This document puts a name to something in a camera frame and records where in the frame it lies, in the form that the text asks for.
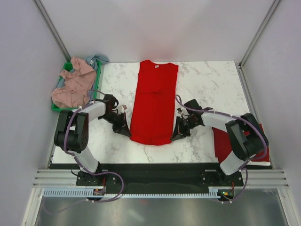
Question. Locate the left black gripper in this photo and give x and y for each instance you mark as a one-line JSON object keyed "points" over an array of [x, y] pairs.
{"points": [[119, 129]]}

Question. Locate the left aluminium corner post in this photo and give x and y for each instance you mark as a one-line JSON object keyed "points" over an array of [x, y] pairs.
{"points": [[51, 27]]}

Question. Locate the bright red t shirt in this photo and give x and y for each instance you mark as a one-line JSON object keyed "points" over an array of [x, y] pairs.
{"points": [[154, 106]]}

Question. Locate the aluminium corner post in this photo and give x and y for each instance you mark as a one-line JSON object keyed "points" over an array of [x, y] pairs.
{"points": [[263, 25], [51, 27]]}

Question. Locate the folded dark red t shirt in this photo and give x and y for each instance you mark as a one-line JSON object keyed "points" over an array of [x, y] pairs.
{"points": [[221, 146]]}

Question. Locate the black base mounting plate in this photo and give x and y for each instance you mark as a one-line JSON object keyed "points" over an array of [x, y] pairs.
{"points": [[161, 188]]}

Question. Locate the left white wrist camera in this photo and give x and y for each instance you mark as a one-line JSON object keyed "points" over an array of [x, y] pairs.
{"points": [[121, 109]]}

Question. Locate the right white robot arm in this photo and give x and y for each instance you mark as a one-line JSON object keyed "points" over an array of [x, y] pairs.
{"points": [[218, 120]]}

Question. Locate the aluminium frame rail front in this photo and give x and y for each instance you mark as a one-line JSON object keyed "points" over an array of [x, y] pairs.
{"points": [[253, 178]]}

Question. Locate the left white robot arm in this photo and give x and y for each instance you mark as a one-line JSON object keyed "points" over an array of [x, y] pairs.
{"points": [[72, 130]]}

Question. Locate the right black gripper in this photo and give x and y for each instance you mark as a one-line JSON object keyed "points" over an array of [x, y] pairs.
{"points": [[176, 135]]}

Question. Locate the white slotted cable duct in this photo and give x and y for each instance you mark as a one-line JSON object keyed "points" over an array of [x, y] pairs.
{"points": [[93, 193]]}

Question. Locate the pink t shirt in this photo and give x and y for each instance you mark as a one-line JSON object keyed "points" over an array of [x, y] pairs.
{"points": [[74, 92]]}

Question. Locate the right aluminium corner post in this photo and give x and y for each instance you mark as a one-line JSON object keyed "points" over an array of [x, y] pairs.
{"points": [[263, 25]]}

